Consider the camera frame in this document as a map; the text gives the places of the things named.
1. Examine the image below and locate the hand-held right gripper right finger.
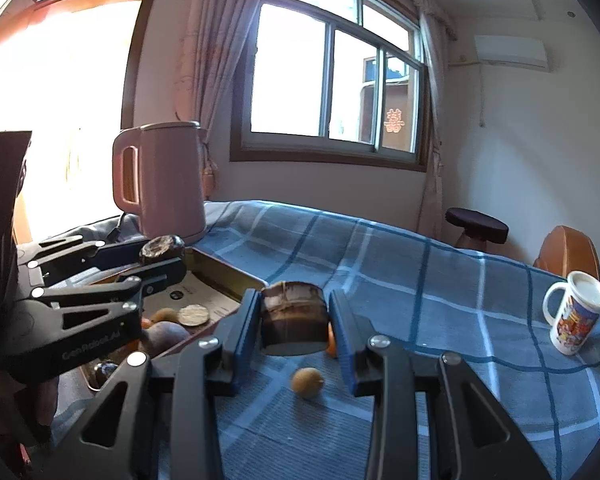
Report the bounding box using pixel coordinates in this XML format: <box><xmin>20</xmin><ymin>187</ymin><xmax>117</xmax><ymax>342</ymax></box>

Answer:
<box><xmin>328</xmin><ymin>290</ymin><xmax>551</xmax><ymax>480</ymax></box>

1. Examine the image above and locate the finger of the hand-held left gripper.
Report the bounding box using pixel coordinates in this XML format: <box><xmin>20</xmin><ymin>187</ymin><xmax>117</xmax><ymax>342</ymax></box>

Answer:
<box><xmin>17</xmin><ymin>257</ymin><xmax>187</xmax><ymax>333</ymax></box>
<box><xmin>17</xmin><ymin>239</ymin><xmax>147</xmax><ymax>273</ymax></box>

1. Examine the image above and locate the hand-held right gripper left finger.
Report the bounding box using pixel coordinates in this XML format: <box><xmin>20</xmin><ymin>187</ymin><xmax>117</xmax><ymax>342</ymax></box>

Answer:
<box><xmin>50</xmin><ymin>288</ymin><xmax>263</xmax><ymax>480</ymax></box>

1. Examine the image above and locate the small dark water chestnut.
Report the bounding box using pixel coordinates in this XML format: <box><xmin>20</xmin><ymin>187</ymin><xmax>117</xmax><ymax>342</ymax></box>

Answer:
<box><xmin>139</xmin><ymin>235</ymin><xmax>186</xmax><ymax>266</ymax></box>

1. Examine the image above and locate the red tin box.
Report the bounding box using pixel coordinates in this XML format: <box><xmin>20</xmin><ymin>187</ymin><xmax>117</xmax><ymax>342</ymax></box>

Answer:
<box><xmin>80</xmin><ymin>247</ymin><xmax>268</xmax><ymax>391</ymax></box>

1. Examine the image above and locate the purple radish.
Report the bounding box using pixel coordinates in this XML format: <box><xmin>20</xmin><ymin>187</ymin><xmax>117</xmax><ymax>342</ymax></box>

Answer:
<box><xmin>140</xmin><ymin>322</ymin><xmax>191</xmax><ymax>353</ymax></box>

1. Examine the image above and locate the person's left hand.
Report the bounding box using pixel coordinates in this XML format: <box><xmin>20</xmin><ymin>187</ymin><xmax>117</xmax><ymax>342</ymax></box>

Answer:
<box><xmin>27</xmin><ymin>375</ymin><xmax>61</xmax><ymax>433</ymax></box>

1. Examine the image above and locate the printed paper packet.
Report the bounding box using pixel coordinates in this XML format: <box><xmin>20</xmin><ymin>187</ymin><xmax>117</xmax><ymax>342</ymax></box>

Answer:
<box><xmin>145</xmin><ymin>272</ymin><xmax>241</xmax><ymax>322</ymax></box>

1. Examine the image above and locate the pale round slice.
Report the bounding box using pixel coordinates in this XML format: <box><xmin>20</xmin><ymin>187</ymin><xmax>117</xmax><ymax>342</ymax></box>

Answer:
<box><xmin>177</xmin><ymin>305</ymin><xmax>211</xmax><ymax>327</ymax></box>

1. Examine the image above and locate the blue checked tablecloth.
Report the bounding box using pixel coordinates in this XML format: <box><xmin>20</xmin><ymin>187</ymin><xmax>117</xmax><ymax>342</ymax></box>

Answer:
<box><xmin>50</xmin><ymin>200</ymin><xmax>600</xmax><ymax>480</ymax></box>

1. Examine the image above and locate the pink electric kettle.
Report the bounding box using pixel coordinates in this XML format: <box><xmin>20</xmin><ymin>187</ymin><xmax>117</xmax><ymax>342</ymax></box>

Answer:
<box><xmin>112</xmin><ymin>121</ymin><xmax>210</xmax><ymax>243</ymax></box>

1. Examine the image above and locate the large wooden framed window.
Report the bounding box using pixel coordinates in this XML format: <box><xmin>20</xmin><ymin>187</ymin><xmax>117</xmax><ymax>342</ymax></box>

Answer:
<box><xmin>0</xmin><ymin>0</ymin><xmax>148</xmax><ymax>241</ymax></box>

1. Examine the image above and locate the dark round stool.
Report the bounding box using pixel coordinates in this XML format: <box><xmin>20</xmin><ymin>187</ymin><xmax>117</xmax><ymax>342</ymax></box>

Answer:
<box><xmin>445</xmin><ymin>207</ymin><xmax>509</xmax><ymax>250</ymax></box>

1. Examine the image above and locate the beige curtain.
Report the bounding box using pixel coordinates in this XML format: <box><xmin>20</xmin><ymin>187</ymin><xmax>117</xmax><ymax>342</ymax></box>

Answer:
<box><xmin>172</xmin><ymin>0</ymin><xmax>276</xmax><ymax>198</ymax></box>
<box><xmin>417</xmin><ymin>10</ymin><xmax>456</xmax><ymax>241</ymax></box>

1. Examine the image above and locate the white printed mug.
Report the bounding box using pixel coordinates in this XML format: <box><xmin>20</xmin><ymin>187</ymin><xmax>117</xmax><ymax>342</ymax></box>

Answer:
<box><xmin>542</xmin><ymin>270</ymin><xmax>600</xmax><ymax>356</ymax></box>

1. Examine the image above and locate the wooden chair back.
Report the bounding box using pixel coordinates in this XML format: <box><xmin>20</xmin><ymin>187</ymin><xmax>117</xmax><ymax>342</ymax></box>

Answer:
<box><xmin>533</xmin><ymin>225</ymin><xmax>600</xmax><ymax>281</ymax></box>

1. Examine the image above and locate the sliding glass window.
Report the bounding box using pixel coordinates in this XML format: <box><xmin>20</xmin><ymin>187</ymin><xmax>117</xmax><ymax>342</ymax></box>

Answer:
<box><xmin>230</xmin><ymin>0</ymin><xmax>431</xmax><ymax>173</ymax></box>

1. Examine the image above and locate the white air conditioner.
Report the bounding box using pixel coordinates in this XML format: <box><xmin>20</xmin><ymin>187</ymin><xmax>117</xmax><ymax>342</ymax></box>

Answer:
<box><xmin>474</xmin><ymin>35</ymin><xmax>551</xmax><ymax>72</ymax></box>

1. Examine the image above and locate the black kettle cable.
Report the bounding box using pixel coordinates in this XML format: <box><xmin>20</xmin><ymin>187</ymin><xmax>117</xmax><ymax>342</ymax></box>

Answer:
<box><xmin>111</xmin><ymin>212</ymin><xmax>146</xmax><ymax>241</ymax></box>

